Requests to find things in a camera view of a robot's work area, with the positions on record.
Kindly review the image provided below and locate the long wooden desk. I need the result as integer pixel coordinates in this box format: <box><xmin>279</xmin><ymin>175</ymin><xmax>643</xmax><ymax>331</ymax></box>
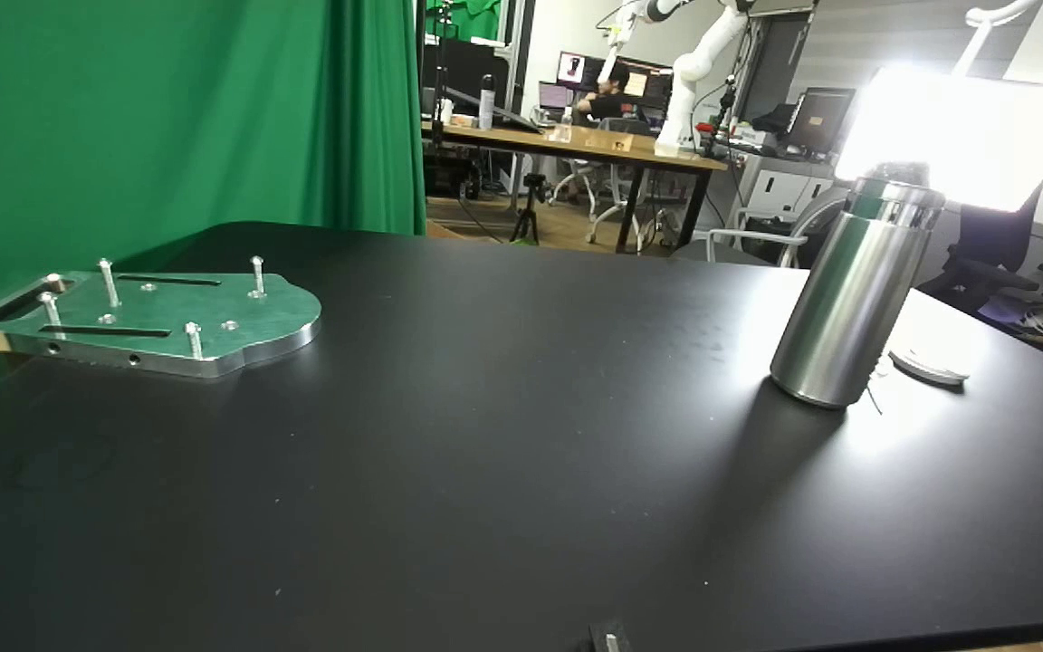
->
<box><xmin>423</xmin><ymin>113</ymin><xmax>732</xmax><ymax>258</ymax></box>

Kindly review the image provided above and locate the white round flask lid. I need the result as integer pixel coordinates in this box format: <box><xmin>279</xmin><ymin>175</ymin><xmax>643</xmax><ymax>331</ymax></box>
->
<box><xmin>884</xmin><ymin>344</ymin><xmax>972</xmax><ymax>390</ymax></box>

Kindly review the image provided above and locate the large green backdrop curtain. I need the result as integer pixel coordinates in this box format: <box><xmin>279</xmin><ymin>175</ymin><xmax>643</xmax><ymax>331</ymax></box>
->
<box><xmin>0</xmin><ymin>0</ymin><xmax>431</xmax><ymax>426</ymax></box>

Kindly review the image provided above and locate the seated person at desk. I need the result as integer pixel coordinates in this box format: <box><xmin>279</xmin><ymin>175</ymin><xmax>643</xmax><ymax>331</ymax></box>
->
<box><xmin>569</xmin><ymin>75</ymin><xmax>639</xmax><ymax>128</ymax></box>

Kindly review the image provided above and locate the small black tripod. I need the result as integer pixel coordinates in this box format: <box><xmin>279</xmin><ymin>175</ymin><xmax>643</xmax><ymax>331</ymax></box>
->
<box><xmin>509</xmin><ymin>169</ymin><xmax>547</xmax><ymax>251</ymax></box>

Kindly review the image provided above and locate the black computer monitor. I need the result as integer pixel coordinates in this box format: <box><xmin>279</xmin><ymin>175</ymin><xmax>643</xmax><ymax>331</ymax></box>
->
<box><xmin>786</xmin><ymin>82</ymin><xmax>860</xmax><ymax>156</ymax></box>

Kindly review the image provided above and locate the metal mounting plate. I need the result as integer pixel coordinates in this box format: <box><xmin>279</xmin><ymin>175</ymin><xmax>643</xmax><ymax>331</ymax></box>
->
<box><xmin>0</xmin><ymin>253</ymin><xmax>326</xmax><ymax>385</ymax></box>

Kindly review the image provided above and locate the bright softbox light panel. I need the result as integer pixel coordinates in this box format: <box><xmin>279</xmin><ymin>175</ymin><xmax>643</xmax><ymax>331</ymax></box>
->
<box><xmin>831</xmin><ymin>59</ymin><xmax>1043</xmax><ymax>226</ymax></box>

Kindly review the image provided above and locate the grey mesh office chair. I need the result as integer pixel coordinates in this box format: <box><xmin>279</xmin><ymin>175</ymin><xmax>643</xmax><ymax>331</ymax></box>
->
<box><xmin>698</xmin><ymin>178</ymin><xmax>848</xmax><ymax>270</ymax></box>

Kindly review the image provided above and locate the table edge screw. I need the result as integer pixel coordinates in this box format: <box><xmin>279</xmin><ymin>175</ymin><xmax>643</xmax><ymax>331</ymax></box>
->
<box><xmin>587</xmin><ymin>618</ymin><xmax>633</xmax><ymax>652</ymax></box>

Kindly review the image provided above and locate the stainless steel flask with handle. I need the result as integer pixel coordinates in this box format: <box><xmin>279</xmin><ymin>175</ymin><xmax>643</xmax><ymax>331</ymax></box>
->
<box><xmin>767</xmin><ymin>158</ymin><xmax>951</xmax><ymax>410</ymax></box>

